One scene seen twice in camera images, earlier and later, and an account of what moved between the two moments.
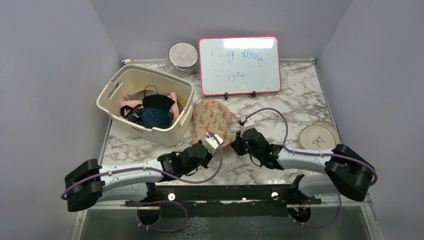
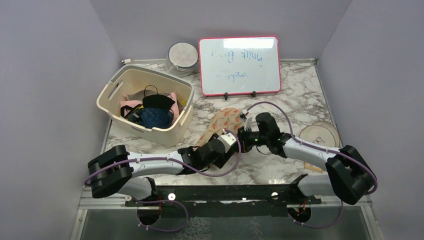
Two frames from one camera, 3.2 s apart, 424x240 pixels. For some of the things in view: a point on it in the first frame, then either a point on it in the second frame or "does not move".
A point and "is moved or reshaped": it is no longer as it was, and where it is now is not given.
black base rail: x=225 y=201 does not move
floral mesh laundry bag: x=214 y=116 is moved or reshaped
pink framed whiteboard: x=239 y=65 does not move
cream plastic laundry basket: x=130 y=78 does not move
